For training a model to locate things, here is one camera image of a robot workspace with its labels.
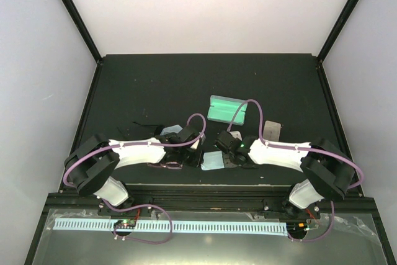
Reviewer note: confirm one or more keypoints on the grey fuzzy glasses case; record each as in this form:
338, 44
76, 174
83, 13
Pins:
271, 131

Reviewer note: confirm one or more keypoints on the light blue cleaning cloth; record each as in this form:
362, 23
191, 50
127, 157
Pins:
212, 161

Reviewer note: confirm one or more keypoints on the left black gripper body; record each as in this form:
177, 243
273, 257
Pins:
188, 159

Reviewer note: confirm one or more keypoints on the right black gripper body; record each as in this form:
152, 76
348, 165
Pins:
231, 157

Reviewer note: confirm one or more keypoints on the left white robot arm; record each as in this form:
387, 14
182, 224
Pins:
89, 169

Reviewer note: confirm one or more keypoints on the blue fuzzy glasses case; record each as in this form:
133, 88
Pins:
222, 109

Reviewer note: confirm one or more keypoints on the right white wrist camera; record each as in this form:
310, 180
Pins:
236, 134

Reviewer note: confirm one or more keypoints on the left black frame post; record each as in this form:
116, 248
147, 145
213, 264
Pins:
82, 29

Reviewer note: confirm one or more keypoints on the right black frame post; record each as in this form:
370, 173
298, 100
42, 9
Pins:
337, 28

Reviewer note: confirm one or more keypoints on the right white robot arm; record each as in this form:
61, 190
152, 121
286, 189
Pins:
328, 174

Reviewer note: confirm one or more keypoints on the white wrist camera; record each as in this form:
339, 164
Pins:
236, 134
198, 143

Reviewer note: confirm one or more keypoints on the black frame post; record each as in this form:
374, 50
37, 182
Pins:
82, 29
337, 28

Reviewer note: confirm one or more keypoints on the white slotted cable duct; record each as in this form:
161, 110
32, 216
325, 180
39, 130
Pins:
177, 226

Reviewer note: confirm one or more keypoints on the pink framed sunglasses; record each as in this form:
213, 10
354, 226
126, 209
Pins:
168, 165

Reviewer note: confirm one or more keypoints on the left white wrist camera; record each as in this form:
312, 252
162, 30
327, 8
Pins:
198, 143

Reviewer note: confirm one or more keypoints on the right small circuit board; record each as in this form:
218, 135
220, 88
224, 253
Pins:
298, 227

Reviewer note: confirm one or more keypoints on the left green circuit board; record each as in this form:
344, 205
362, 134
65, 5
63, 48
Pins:
125, 224

